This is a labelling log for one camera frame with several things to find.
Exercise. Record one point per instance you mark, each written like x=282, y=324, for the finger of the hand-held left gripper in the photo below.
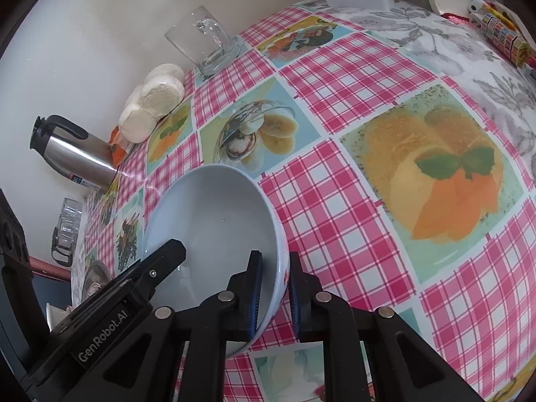
x=159, y=266

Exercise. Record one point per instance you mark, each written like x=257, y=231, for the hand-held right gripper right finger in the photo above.
x=295, y=297

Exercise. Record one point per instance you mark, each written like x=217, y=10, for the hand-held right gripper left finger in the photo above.
x=255, y=297

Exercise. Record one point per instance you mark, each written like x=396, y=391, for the stainless steel round plate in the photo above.
x=94, y=278

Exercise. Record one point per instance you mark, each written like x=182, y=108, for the small white bowl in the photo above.
x=209, y=217

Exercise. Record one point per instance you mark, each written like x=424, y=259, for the pink board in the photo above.
x=50, y=269

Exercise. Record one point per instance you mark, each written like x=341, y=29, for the clear glass cup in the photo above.
x=67, y=230
x=71, y=211

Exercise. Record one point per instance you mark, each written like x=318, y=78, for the orange snack packet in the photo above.
x=119, y=146

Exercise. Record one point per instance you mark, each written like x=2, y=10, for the stainless steel thermos jug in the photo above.
x=79, y=159

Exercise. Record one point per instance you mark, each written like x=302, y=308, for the bag of steamed buns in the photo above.
x=155, y=100

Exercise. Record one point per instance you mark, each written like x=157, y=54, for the clear glass mug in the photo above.
x=213, y=56

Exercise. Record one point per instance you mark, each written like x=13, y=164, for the red knitted cloth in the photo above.
x=454, y=17

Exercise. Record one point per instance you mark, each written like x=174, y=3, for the colourful patterned roll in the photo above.
x=502, y=35

